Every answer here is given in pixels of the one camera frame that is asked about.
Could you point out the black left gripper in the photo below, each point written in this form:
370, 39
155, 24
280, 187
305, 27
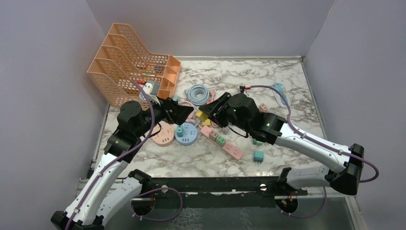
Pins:
179, 113

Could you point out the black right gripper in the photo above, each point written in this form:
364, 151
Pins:
215, 110

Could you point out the yellow plug adapter front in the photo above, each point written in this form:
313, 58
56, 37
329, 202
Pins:
202, 116

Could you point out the yellow plug adapter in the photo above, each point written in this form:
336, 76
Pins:
202, 116
207, 122

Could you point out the green plug adapter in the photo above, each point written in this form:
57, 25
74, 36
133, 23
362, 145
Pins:
221, 141
257, 143

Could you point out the pink plug adapter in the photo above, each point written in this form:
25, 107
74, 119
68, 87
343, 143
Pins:
263, 108

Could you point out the teal plug adapter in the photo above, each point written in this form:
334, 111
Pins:
179, 131
258, 156

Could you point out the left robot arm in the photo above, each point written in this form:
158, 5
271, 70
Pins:
94, 206

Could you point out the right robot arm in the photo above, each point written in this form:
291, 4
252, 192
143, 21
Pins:
340, 168

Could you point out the yellow plug adapter middle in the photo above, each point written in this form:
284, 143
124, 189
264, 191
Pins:
207, 122

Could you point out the tan plug adapter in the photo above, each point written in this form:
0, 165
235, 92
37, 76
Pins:
213, 135

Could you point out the blue round power strip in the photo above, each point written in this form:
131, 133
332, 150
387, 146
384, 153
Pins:
190, 134

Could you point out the pink round power strip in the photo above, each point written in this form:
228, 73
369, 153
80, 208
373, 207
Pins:
164, 134

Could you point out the pink long power strip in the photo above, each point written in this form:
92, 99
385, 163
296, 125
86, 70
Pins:
228, 148

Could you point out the blue white oval device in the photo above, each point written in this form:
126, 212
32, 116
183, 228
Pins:
281, 95

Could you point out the orange mesh file organizer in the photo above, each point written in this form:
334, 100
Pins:
122, 60

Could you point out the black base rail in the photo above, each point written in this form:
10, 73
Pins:
212, 192

